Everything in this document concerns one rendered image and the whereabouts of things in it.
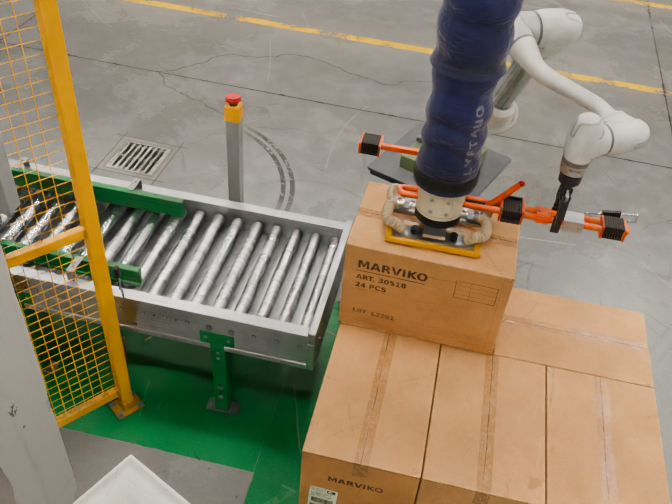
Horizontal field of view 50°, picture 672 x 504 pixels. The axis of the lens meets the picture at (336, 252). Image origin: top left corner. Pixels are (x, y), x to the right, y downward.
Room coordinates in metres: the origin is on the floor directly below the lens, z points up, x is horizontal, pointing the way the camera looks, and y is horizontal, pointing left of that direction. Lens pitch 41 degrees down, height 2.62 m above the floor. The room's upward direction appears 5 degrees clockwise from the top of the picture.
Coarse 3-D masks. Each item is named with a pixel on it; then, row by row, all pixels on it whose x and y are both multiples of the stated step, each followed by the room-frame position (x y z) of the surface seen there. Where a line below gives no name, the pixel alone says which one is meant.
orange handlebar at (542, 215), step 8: (384, 144) 2.39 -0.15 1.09; (392, 144) 2.40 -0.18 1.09; (400, 152) 2.38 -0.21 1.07; (408, 152) 2.37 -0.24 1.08; (416, 152) 2.37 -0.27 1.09; (400, 192) 2.10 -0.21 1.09; (408, 192) 2.10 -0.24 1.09; (480, 200) 2.09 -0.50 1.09; (488, 200) 2.09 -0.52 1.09; (472, 208) 2.06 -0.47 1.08; (480, 208) 2.05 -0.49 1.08; (488, 208) 2.05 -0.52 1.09; (496, 208) 2.05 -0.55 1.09; (528, 208) 2.07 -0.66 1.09; (536, 208) 2.07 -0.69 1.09; (544, 208) 2.07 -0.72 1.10; (528, 216) 2.03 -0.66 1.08; (536, 216) 2.03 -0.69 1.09; (544, 216) 2.02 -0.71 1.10; (552, 216) 2.06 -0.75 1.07; (584, 216) 2.05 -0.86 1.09; (584, 224) 2.00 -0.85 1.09; (592, 224) 2.01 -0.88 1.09
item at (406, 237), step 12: (408, 228) 2.04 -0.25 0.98; (420, 228) 2.04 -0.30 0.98; (396, 240) 1.98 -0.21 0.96; (408, 240) 1.98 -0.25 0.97; (420, 240) 1.98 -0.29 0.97; (432, 240) 1.98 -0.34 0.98; (444, 240) 1.99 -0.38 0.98; (456, 240) 1.99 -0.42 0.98; (456, 252) 1.95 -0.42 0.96; (468, 252) 1.94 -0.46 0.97
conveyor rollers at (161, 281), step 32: (32, 192) 2.61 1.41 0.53; (0, 224) 2.36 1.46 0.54; (64, 224) 2.39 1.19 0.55; (128, 224) 2.42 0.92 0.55; (192, 224) 2.46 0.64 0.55; (256, 224) 2.50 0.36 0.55; (128, 256) 2.22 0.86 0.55; (160, 256) 2.27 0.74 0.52; (192, 256) 2.26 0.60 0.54; (224, 256) 2.28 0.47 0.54; (288, 256) 2.31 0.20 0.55; (128, 288) 2.03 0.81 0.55; (160, 288) 2.06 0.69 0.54; (224, 288) 2.08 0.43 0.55; (256, 288) 2.11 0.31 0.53; (320, 288) 2.13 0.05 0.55; (288, 320) 1.94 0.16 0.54
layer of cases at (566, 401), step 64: (512, 320) 2.05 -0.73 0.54; (576, 320) 2.08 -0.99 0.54; (640, 320) 2.11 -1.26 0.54; (384, 384) 1.67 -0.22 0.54; (448, 384) 1.69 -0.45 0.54; (512, 384) 1.72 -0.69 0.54; (576, 384) 1.75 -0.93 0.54; (640, 384) 1.78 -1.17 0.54; (320, 448) 1.38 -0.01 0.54; (384, 448) 1.40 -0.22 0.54; (448, 448) 1.42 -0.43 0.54; (512, 448) 1.44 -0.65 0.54; (576, 448) 1.47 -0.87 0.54; (640, 448) 1.49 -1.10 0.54
